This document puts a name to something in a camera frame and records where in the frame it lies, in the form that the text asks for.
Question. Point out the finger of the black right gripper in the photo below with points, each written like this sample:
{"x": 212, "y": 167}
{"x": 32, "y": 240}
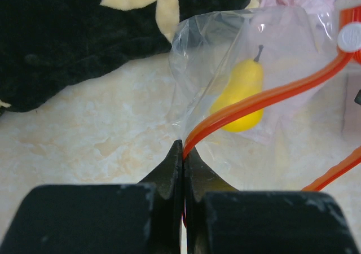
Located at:
{"x": 357, "y": 99}

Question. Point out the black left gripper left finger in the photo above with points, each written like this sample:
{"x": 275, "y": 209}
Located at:
{"x": 111, "y": 218}

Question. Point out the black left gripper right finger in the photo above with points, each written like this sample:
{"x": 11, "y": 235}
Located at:
{"x": 222, "y": 219}

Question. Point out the clear zip bag orange zipper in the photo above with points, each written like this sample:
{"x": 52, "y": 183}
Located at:
{"x": 298, "y": 144}

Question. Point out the yellow pear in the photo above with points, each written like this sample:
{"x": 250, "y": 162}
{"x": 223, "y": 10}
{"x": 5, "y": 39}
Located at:
{"x": 246, "y": 79}

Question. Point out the pink cloth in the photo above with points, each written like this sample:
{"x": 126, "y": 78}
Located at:
{"x": 325, "y": 19}

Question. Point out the black flower-pattern pillow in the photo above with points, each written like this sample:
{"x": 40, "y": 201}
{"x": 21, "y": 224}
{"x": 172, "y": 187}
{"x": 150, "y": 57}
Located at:
{"x": 47, "y": 45}

